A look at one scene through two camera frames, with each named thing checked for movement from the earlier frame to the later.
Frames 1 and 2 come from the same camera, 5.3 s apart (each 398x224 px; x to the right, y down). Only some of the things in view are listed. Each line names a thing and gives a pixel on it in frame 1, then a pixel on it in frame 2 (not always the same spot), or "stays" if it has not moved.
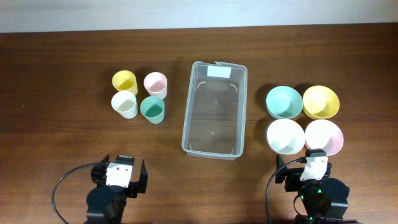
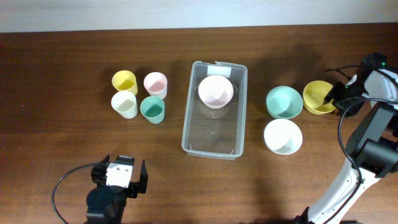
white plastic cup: x=125 y=103 stays
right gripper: x=293 y=177 to x=334 y=93
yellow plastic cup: x=124 y=80 stays
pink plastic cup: x=156 y=84 stays
